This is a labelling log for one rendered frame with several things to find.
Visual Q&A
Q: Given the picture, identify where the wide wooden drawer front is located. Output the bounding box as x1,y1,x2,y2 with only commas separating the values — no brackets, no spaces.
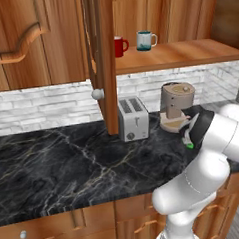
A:
0,201,118,239

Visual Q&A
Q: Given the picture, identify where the wooden wall cabinet shelf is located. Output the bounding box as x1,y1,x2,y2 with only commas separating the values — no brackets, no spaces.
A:
111,0,239,77

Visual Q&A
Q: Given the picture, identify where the wooden base cabinet door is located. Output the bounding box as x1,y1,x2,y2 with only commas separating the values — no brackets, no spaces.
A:
114,214,168,239

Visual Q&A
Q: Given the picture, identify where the closed wooden cabinet door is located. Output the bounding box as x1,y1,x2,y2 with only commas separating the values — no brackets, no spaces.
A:
0,0,91,93

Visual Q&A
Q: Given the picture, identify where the dark open wooden cabinet door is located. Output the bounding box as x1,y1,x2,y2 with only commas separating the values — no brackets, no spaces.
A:
206,0,239,54

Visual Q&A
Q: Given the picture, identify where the wooden base cabinet run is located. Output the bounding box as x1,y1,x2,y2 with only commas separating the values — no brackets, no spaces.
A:
189,170,239,239

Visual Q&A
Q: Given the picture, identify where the wooden curved door handle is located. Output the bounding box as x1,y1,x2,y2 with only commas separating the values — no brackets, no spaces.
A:
133,218,160,235

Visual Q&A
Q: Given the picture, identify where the silver two-slot toaster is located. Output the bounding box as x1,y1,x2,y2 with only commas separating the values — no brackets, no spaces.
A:
116,95,152,144

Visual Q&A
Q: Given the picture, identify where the beige coffee machine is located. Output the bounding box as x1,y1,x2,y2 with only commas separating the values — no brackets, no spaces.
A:
156,80,198,135

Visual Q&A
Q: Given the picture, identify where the white round door knob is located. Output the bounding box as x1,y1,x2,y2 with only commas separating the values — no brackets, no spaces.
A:
91,87,105,101

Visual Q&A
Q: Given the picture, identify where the narrow wooden drawer front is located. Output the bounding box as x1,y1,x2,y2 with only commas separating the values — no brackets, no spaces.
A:
113,192,158,224

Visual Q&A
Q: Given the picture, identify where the red mug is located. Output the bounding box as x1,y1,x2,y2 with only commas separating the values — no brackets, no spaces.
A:
113,35,131,59

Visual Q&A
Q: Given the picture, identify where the teal and white mug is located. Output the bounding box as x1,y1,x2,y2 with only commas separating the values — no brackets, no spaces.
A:
134,29,159,52

